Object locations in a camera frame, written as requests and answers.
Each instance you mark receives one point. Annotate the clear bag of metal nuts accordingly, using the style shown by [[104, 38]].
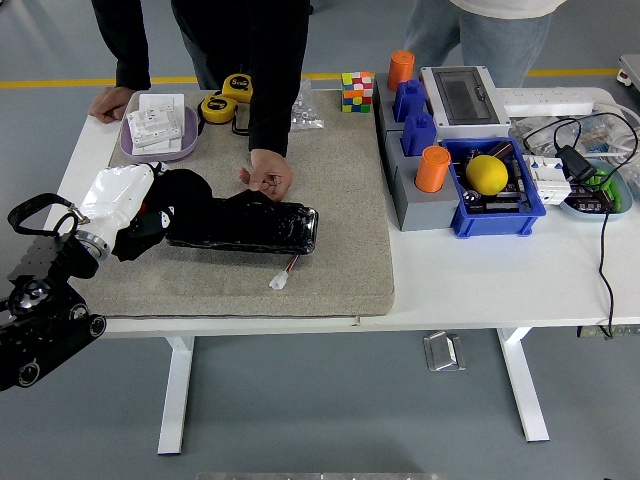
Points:
[[305, 112]]

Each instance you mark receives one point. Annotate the white table leg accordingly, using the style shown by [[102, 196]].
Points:
[[525, 400], [175, 400]]

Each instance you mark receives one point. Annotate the white power strip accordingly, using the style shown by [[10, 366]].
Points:
[[550, 100]]

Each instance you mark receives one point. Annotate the grey enclosure with clear lid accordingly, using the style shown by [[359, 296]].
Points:
[[462, 97]]

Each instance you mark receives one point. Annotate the black terminal block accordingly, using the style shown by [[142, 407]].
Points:
[[590, 204]]

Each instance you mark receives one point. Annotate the person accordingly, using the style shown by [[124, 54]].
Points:
[[490, 35], [225, 40]]

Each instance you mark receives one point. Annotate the purple tray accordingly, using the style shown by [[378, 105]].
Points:
[[187, 145]]

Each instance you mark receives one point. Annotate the blue plastic bin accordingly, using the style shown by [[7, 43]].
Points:
[[490, 225]]

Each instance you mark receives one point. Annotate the orange cylinder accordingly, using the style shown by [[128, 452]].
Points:
[[401, 70], [431, 172]]

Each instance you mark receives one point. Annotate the yellow ball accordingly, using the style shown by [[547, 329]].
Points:
[[486, 175]]

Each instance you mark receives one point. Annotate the black panel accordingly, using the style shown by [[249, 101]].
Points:
[[260, 227]]

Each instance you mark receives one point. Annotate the large white switch plate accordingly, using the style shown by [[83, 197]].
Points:
[[162, 102]]

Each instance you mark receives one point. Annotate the white circuit breaker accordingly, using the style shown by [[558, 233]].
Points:
[[547, 180]]

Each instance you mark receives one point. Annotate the person's left forearm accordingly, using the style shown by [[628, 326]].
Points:
[[272, 115]]

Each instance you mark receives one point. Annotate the black circuit board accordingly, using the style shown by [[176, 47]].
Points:
[[500, 204]]

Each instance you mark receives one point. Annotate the colourful puzzle cube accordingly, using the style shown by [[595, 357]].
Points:
[[357, 92]]

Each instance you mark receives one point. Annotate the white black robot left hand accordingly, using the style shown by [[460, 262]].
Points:
[[112, 195]]

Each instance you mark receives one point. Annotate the green plastic part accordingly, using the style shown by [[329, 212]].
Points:
[[602, 179]]

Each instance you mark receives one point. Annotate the white switch module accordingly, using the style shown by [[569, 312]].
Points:
[[152, 127]]

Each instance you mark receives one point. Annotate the light blue tray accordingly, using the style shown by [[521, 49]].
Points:
[[585, 215]]

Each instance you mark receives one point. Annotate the clear bag of small parts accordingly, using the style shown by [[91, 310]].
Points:
[[525, 127]]

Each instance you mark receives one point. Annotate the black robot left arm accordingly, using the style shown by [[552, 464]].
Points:
[[30, 350]]

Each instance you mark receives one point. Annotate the person's right hand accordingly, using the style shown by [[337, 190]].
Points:
[[110, 105]]

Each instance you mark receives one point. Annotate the yellow tape measure with print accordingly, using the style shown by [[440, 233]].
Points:
[[239, 86]]

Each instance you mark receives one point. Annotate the person's right forearm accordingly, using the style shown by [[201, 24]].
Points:
[[132, 65]]

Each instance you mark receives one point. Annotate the silver metal ball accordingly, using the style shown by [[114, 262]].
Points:
[[471, 198]]

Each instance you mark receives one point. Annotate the grey holder block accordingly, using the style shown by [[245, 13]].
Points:
[[382, 107], [425, 212]]

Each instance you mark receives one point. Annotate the clear bag of blue parts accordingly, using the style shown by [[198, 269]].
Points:
[[597, 145]]

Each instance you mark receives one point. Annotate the person's left hand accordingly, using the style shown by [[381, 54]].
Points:
[[272, 172]]

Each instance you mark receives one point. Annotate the black power adapter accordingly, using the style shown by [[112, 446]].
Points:
[[575, 162]]

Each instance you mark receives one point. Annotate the grey-brown mat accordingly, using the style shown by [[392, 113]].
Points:
[[340, 200]]

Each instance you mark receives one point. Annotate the black rag with red patch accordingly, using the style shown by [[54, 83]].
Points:
[[190, 187]]

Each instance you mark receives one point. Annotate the blue block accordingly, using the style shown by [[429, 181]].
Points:
[[409, 102], [419, 137]]

